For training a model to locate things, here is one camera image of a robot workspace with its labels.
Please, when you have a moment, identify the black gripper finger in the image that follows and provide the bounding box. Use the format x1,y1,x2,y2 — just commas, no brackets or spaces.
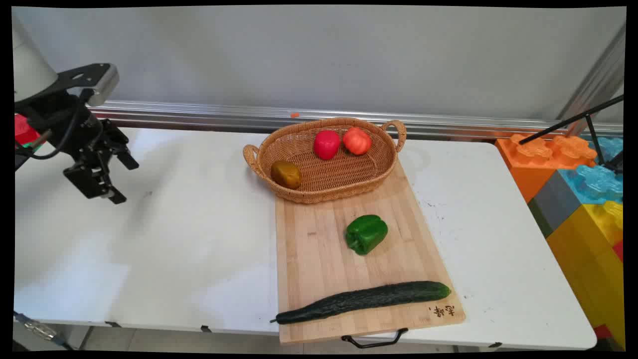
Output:
102,119,140,171
63,151,127,205

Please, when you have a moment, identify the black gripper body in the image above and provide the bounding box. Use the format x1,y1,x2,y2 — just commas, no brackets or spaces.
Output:
16,91,107,163

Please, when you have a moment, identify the red object behind arm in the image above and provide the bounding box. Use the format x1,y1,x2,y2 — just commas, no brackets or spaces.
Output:
14,113,41,148

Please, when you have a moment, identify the red apple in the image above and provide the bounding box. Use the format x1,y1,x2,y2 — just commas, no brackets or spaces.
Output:
313,130,341,161

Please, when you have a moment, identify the woven wicker basket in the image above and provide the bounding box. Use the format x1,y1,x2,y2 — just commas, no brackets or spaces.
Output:
243,117,407,204

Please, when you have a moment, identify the orange toy tomato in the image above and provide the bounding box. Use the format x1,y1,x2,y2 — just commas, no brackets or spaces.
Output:
342,127,372,156

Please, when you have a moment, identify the bamboo cutting board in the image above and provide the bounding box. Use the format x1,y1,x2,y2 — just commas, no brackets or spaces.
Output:
275,157,467,349

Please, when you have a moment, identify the green toy bell pepper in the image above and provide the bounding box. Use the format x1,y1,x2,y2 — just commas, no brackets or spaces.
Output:
345,215,389,256

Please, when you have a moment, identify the dark green cucumber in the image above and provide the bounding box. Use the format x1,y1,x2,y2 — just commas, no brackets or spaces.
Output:
270,281,452,326

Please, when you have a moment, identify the orange big building block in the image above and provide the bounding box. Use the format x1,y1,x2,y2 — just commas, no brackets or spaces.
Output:
495,133,598,204

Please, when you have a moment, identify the grey big building block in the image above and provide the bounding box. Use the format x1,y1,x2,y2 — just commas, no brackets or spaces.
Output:
527,171,585,239

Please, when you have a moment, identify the black tripod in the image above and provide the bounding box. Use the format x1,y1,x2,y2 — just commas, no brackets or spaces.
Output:
518,95,625,174

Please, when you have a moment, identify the blue big building block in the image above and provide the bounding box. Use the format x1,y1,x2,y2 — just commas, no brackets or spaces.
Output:
557,136,624,206

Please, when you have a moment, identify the yellow big building block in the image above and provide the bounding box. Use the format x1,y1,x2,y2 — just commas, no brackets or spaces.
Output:
546,200,626,349

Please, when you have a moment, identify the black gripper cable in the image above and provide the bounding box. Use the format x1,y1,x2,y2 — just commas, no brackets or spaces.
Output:
15,102,81,173

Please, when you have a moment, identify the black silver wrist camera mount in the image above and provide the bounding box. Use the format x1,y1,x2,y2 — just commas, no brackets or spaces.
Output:
56,63,121,108

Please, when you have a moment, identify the aluminium rail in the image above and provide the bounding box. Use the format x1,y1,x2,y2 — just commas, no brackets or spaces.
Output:
87,100,624,142

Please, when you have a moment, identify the braided cable with plug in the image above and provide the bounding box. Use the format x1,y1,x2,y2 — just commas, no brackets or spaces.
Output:
13,311,76,351

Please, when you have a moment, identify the aluminium frame post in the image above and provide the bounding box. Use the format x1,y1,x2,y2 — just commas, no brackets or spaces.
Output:
557,22,626,136

